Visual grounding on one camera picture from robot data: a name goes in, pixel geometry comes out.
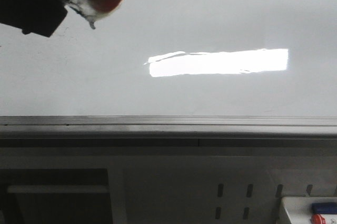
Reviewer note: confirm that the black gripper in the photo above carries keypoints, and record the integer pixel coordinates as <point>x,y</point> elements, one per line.
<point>41,17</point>

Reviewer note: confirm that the white whiteboard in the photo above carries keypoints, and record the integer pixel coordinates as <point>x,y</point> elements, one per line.
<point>106,70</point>

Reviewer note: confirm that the white slotted shelf panel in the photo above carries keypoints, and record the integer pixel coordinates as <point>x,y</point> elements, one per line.
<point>220,189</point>

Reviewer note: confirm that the white storage tray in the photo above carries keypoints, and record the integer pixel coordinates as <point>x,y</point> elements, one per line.
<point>299,209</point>

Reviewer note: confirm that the red marker cap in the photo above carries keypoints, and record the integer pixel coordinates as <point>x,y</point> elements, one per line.
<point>318,219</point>

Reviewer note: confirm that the blue marker cap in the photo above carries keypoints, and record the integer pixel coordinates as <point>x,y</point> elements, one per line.
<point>324,208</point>

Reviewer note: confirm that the aluminium whiteboard frame rail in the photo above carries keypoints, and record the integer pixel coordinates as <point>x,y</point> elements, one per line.
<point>168,131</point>

